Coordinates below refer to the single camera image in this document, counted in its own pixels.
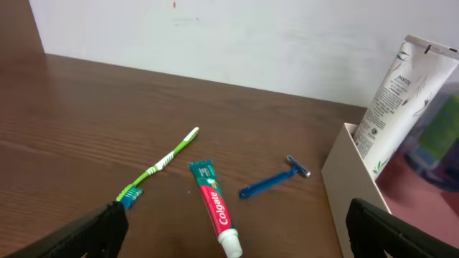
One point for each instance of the Colgate toothpaste tube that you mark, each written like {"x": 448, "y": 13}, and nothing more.
{"x": 226, "y": 233}

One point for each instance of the blue disposable razor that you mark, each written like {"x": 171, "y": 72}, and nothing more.
{"x": 296, "y": 168}

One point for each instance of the white box pink inside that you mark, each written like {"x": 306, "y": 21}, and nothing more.
{"x": 398, "y": 191}

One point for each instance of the white Pantene tube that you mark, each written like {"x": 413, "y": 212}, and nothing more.
{"x": 419, "y": 70}

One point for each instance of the green white toothbrush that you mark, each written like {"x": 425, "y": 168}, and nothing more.
{"x": 131, "y": 192}

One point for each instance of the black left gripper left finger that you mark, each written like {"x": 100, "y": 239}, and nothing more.
{"x": 98, "y": 234}

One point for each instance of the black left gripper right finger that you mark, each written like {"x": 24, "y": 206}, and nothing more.
{"x": 378, "y": 234}

